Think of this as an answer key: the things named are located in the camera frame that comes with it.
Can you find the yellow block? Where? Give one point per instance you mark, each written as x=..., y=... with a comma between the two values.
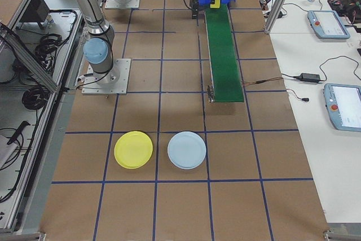
x=217, y=2

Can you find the blue-grey teach pendant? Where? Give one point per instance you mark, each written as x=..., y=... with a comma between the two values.
x=328, y=23
x=342, y=108

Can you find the aluminium profile bar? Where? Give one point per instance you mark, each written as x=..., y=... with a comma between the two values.
x=28, y=236
x=344, y=236

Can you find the V-shaped metal bar frame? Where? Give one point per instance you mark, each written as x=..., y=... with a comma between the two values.
x=28, y=59

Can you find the black power adapter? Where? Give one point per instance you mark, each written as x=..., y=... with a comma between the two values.
x=310, y=76
x=277, y=14

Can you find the black box with red part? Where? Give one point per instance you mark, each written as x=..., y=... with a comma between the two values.
x=337, y=3

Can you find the small electronics board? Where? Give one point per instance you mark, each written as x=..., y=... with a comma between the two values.
x=265, y=5

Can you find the white side desk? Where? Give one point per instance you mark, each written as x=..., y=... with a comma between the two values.
x=324, y=153
x=296, y=23

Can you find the black handheld tool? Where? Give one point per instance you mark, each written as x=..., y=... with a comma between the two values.
x=21, y=128

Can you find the yellow plate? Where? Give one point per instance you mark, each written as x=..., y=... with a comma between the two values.
x=132, y=149

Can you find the light blue plate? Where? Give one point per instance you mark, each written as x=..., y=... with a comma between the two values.
x=186, y=150

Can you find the aluminium profile post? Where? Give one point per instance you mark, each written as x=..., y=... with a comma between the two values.
x=280, y=1

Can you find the green conveyor belt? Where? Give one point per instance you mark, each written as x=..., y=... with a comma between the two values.
x=222, y=54

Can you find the large black box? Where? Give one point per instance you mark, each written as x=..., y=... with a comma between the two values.
x=35, y=9

